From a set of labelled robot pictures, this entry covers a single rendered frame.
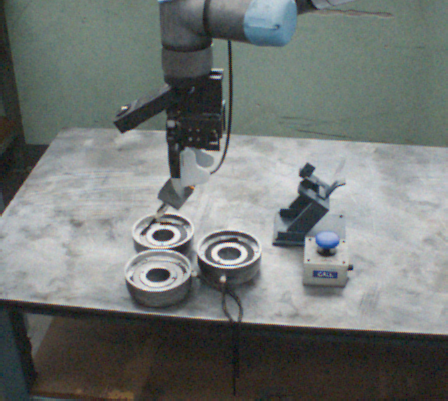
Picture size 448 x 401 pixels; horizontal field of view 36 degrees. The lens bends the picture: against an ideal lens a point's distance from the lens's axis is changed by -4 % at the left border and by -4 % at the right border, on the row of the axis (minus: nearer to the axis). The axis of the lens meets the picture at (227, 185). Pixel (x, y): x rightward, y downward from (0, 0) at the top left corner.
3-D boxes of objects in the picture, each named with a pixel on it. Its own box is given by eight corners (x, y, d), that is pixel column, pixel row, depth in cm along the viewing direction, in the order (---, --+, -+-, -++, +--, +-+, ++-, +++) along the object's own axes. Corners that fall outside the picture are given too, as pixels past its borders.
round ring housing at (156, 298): (132, 315, 108) (129, 295, 106) (122, 274, 117) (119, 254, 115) (199, 304, 111) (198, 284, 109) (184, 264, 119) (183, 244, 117)
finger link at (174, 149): (178, 182, 109) (177, 128, 105) (168, 182, 109) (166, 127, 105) (184, 169, 113) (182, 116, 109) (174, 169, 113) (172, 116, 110)
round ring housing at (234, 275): (204, 245, 124) (204, 226, 122) (265, 252, 122) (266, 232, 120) (191, 283, 115) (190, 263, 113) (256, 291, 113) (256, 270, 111)
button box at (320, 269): (302, 285, 114) (304, 261, 112) (304, 258, 120) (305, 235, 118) (352, 288, 114) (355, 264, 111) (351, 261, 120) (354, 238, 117)
